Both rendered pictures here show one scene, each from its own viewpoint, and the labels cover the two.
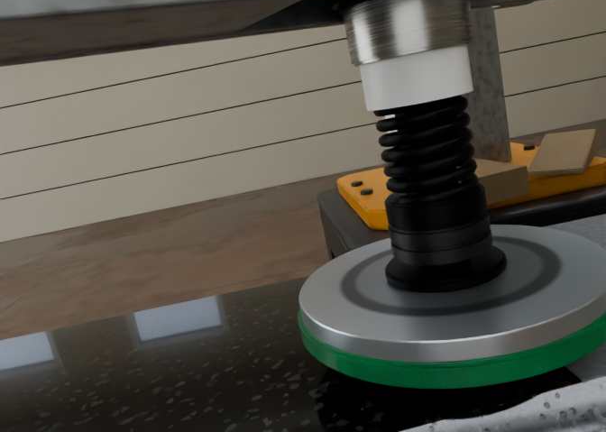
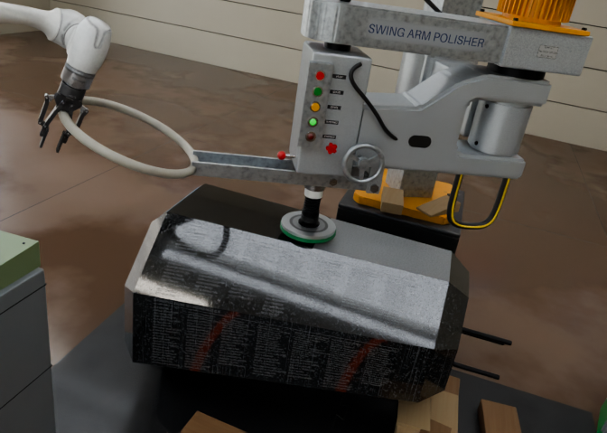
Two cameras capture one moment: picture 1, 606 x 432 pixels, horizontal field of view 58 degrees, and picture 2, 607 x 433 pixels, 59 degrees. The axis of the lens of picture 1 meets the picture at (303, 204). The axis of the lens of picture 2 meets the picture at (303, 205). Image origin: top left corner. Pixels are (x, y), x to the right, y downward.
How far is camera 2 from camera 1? 175 cm
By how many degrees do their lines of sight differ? 20
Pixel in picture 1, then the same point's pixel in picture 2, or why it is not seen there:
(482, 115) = (421, 175)
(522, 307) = (306, 232)
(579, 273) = (321, 233)
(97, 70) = not seen: outside the picture
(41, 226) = (239, 65)
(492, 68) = not seen: hidden behind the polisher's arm
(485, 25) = not seen: hidden behind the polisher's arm
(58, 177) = (264, 34)
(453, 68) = (315, 194)
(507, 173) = (395, 205)
